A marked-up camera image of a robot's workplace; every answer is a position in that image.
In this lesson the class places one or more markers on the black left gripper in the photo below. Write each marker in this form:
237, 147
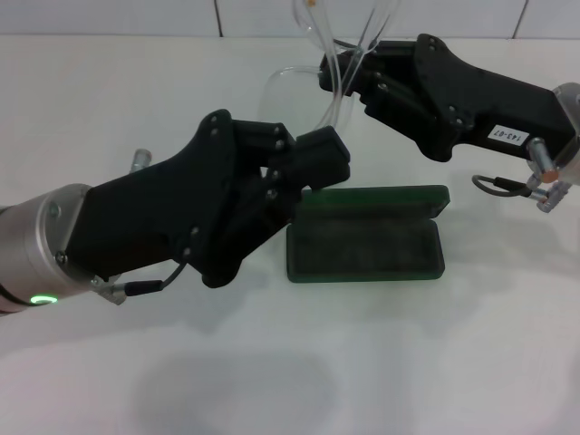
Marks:
172, 213

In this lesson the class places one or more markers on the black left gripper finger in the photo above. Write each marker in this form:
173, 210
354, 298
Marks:
317, 147

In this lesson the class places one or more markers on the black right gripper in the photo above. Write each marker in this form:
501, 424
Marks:
476, 104

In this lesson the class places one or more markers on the clear white glasses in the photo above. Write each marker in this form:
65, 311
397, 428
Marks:
294, 99

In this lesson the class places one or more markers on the green glasses case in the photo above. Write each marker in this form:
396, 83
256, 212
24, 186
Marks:
362, 244

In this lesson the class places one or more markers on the left wrist metal cylinder plug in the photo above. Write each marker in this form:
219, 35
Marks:
140, 159

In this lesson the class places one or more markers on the wrist metal cylinder plug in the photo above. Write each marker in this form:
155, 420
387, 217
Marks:
140, 159
544, 161

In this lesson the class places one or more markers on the right wrist metal cylinder plug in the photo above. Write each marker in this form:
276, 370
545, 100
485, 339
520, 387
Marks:
544, 161

